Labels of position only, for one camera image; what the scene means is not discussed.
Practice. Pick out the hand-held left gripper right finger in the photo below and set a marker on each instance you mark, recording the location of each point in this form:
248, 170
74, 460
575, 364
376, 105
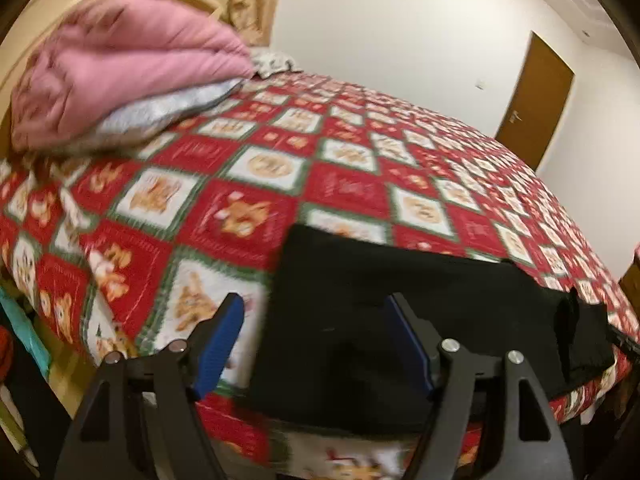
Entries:
410, 345

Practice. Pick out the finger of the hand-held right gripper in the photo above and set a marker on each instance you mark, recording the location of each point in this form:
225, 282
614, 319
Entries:
625, 341

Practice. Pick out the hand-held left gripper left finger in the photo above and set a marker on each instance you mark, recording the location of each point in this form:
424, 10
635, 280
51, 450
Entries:
220, 345

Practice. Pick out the black pants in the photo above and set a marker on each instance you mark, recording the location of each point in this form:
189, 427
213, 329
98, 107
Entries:
350, 285

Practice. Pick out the brown wooden cabinet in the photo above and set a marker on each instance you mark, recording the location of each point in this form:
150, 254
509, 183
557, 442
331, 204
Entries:
632, 280

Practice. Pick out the red checked printed bedsheet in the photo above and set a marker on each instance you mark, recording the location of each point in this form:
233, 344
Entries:
350, 190

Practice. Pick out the teal cloth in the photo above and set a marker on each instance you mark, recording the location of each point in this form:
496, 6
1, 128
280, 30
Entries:
25, 330

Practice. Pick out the grey folded blanket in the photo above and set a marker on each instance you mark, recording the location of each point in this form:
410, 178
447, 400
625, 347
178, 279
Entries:
165, 107

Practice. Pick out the brown wooden door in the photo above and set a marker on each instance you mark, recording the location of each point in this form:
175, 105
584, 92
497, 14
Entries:
537, 100

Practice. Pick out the patterned white pillow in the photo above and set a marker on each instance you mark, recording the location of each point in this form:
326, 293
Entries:
272, 62

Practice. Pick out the pink folded quilt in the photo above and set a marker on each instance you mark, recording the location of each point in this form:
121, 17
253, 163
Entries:
125, 60

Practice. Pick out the beige patterned curtain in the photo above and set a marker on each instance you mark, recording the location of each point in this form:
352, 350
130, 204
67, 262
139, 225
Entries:
255, 0

